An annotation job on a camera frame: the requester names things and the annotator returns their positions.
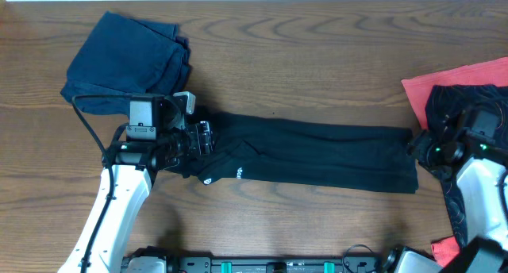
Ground black t-shirt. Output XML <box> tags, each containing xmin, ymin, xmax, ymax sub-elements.
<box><xmin>171</xmin><ymin>107</ymin><xmax>418</xmax><ymax>194</ymax></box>

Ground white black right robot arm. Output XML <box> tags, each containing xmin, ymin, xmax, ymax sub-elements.
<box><xmin>407</xmin><ymin>128</ymin><xmax>507</xmax><ymax>272</ymax></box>

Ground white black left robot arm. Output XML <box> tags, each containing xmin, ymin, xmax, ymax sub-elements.
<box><xmin>60</xmin><ymin>121</ymin><xmax>212</xmax><ymax>272</ymax></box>

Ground black swirl patterned garment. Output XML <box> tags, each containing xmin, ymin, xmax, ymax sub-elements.
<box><xmin>425</xmin><ymin>85</ymin><xmax>507</xmax><ymax>247</ymax></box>

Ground red cloth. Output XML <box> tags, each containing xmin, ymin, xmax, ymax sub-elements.
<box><xmin>402</xmin><ymin>58</ymin><xmax>507</xmax><ymax>272</ymax></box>

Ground folded navy blue shorts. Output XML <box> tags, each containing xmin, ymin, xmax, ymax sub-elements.
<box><xmin>60</xmin><ymin>12</ymin><xmax>191</xmax><ymax>115</ymax></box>

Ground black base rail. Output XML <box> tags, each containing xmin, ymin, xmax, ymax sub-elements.
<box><xmin>120</xmin><ymin>247</ymin><xmax>382</xmax><ymax>273</ymax></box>

